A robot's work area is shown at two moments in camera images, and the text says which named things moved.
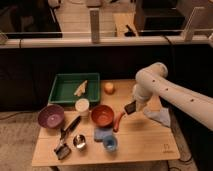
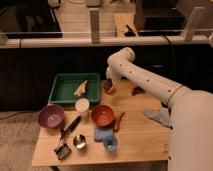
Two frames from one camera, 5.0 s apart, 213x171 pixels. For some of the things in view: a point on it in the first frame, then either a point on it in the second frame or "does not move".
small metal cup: (79, 141) does not move
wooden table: (104, 133) does not move
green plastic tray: (68, 88) does not move
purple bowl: (50, 116) does not move
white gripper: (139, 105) -> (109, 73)
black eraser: (130, 108) -> (107, 83)
